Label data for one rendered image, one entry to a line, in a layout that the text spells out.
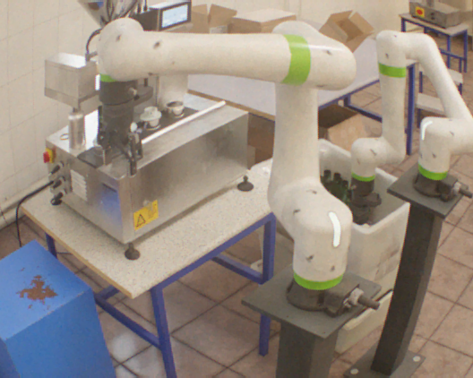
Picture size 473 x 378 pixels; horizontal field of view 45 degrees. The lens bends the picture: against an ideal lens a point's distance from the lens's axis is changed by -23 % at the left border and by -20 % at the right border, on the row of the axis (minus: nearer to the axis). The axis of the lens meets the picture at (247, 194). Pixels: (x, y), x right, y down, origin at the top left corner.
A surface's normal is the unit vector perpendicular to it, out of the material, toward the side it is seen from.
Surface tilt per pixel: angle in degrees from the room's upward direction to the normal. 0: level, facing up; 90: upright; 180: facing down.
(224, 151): 90
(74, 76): 90
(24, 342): 90
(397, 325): 90
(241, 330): 0
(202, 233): 0
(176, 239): 0
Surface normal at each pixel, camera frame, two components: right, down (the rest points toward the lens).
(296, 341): -0.65, 0.38
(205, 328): 0.01, -0.86
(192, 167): 0.77, 0.33
